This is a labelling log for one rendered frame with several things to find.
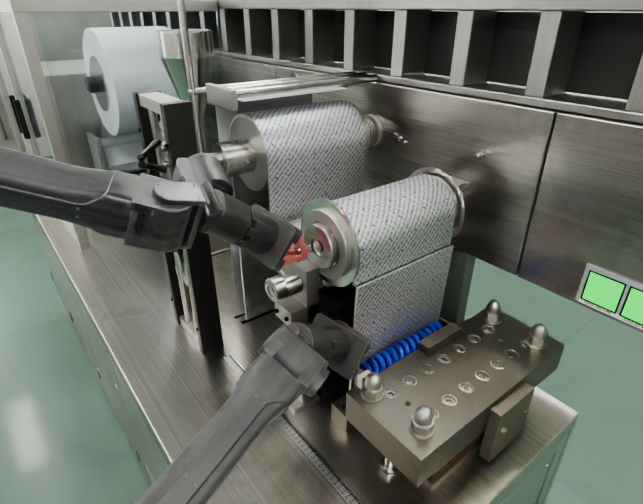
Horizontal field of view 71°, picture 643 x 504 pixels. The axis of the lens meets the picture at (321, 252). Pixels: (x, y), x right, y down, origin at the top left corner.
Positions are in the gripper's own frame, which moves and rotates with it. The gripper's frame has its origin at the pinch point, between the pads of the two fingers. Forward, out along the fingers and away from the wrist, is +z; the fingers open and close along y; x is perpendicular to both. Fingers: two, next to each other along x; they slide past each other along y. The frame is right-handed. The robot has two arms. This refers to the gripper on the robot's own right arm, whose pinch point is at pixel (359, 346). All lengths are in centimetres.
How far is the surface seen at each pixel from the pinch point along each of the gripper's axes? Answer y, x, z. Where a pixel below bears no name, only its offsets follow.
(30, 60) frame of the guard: -107, 23, -23
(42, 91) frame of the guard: -107, 17, -18
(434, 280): 3.3, 15.7, 10.3
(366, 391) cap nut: 6.2, -4.6, -4.0
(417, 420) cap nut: 15.4, -3.5, -5.3
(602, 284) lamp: 27.4, 26.4, 12.1
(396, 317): 1.7, 6.8, 5.2
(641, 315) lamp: 33.8, 24.2, 12.3
